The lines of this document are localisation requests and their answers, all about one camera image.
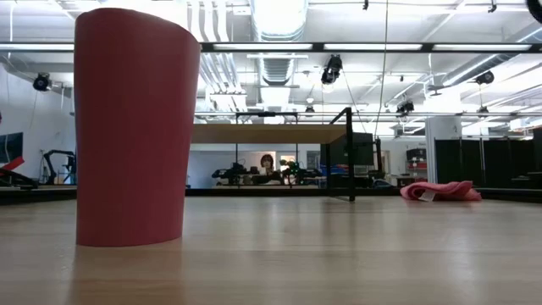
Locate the red and black machine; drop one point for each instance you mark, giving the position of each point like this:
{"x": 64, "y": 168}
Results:
{"x": 12, "y": 175}

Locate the wooden shelf with black frame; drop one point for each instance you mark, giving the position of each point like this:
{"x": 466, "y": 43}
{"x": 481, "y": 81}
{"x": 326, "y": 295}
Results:
{"x": 267, "y": 133}

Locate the black monitor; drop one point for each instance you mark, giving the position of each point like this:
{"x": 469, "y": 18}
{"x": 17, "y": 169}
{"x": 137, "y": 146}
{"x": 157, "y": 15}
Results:
{"x": 360, "y": 148}

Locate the silver ceiling duct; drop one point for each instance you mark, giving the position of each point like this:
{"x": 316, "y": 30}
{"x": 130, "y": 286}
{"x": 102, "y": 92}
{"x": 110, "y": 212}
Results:
{"x": 277, "y": 25}

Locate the black overhead frame beam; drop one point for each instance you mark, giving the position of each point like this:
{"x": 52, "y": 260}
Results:
{"x": 317, "y": 47}

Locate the tall red slant-rim cup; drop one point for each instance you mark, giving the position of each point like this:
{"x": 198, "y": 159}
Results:
{"x": 135, "y": 127}

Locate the dark wall screen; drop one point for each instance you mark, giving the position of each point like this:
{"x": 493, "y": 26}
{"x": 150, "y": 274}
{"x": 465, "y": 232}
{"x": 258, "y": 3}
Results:
{"x": 10, "y": 147}

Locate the black partition screen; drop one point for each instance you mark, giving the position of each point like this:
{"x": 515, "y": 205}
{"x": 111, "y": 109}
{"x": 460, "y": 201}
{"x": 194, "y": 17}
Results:
{"x": 482, "y": 161}

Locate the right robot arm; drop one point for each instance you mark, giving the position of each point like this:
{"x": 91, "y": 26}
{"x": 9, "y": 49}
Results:
{"x": 537, "y": 8}

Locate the pink cloth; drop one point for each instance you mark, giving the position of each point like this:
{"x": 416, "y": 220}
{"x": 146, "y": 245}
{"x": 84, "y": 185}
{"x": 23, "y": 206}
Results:
{"x": 444, "y": 190}

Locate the red storage rack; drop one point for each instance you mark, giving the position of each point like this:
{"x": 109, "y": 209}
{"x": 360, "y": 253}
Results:
{"x": 417, "y": 160}

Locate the black table frame rail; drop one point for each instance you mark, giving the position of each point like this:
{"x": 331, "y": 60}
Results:
{"x": 254, "y": 192}

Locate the black background robot arm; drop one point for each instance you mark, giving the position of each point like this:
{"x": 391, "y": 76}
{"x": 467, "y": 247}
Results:
{"x": 233, "y": 173}
{"x": 298, "y": 171}

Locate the person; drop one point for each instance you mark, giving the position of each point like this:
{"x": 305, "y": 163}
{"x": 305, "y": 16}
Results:
{"x": 267, "y": 163}

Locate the black hanging ceiling camera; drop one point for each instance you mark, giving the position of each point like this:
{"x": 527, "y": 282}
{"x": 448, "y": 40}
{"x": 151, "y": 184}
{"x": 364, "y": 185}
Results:
{"x": 41, "y": 82}
{"x": 485, "y": 77}
{"x": 332, "y": 70}
{"x": 405, "y": 107}

